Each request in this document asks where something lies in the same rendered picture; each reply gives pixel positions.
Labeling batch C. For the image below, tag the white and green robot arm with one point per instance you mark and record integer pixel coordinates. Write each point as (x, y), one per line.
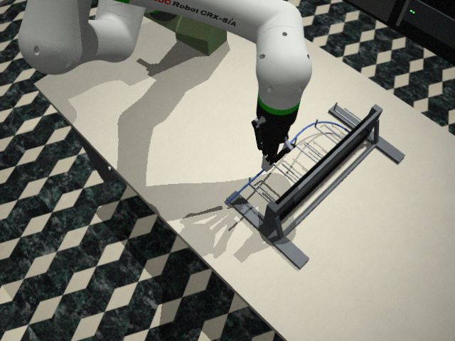
(56, 36)

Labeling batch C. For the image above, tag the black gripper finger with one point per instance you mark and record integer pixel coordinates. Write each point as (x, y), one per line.
(273, 157)
(262, 141)

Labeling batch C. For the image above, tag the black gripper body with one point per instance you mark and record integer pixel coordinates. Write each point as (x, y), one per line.
(278, 134)

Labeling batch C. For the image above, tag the dark grey metal rack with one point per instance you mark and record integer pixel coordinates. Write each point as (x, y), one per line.
(270, 225)

